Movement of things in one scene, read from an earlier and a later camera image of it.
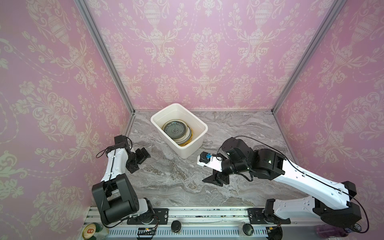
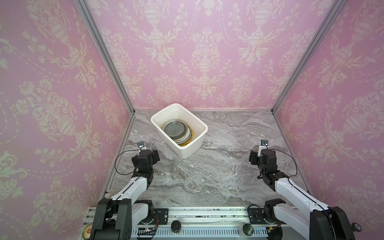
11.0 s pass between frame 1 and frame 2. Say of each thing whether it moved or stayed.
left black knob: stayed
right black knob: stayed
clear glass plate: stayed
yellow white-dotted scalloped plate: stayed
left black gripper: moved
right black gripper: moved
